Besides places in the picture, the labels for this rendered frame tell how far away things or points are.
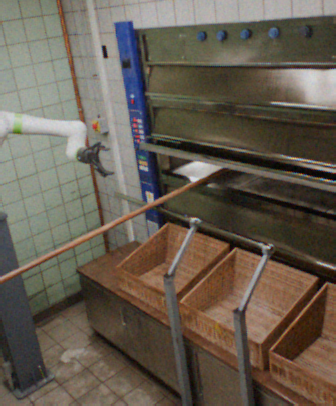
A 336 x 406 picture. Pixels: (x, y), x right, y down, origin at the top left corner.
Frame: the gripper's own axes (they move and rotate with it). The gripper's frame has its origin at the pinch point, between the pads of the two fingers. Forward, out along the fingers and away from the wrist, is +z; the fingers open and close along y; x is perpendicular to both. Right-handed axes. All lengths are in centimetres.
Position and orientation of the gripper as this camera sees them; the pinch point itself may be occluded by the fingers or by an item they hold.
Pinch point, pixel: (109, 161)
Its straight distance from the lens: 273.7
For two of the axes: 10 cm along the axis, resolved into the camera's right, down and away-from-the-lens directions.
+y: 1.3, 9.3, 3.5
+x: -7.5, 3.2, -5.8
